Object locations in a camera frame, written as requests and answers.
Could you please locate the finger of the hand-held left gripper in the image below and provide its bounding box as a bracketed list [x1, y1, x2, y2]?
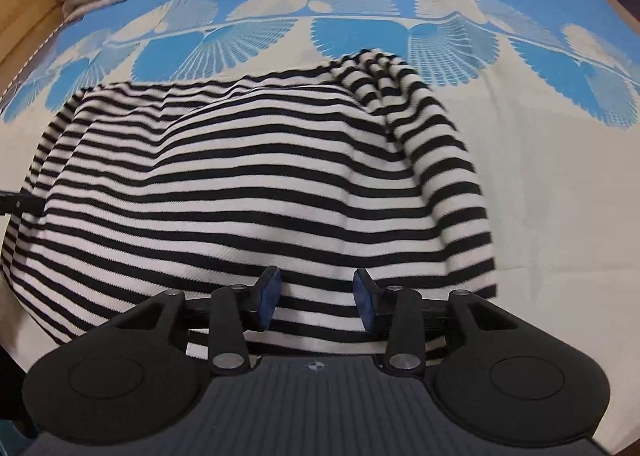
[0, 190, 46, 218]

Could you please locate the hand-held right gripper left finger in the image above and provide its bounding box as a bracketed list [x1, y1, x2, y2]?
[112, 265, 283, 378]

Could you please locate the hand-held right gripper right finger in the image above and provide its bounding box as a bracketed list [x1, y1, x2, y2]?
[351, 267, 522, 378]

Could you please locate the black and white striped shirt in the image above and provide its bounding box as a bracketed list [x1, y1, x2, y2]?
[0, 48, 498, 362]

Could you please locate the tan headboard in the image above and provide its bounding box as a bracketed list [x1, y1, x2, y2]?
[0, 0, 67, 94]

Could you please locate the blue and white printed bedsheet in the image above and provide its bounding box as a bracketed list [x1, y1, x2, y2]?
[0, 0, 640, 456]

